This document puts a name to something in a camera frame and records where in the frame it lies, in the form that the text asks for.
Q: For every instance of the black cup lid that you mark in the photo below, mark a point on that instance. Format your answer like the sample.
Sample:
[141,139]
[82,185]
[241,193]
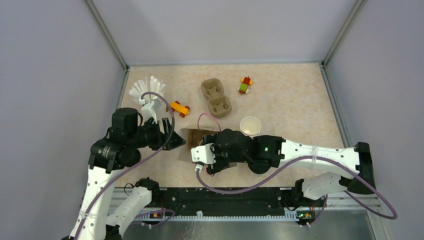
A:
[259,168]

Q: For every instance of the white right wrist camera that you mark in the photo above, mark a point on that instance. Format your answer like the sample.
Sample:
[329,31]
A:
[202,155]

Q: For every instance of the red green toy brick car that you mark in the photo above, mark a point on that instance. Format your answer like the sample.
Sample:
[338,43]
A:
[246,82]

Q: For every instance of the stack of paper cups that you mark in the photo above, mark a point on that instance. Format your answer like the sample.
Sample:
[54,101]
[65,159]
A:
[250,126]

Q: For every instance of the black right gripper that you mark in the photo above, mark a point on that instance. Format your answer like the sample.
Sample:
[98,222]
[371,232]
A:
[219,164]

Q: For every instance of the kraft pink paper bag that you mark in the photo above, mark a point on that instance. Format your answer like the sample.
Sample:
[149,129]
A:
[193,133]

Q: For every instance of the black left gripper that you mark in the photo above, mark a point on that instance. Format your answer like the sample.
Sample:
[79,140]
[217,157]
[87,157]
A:
[161,137]

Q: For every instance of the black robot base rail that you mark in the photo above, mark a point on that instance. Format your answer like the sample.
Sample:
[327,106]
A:
[273,197]

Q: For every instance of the brown cardboard cup carrier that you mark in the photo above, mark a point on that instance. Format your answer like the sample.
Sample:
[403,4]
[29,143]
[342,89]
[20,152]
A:
[218,103]

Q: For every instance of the yellow toy brick car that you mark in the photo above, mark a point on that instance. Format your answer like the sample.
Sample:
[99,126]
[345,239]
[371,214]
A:
[182,110]

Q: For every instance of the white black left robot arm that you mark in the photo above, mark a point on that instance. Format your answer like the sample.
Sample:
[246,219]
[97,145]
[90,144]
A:
[109,157]

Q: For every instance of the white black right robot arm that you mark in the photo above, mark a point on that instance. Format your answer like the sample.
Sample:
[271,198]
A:
[344,169]

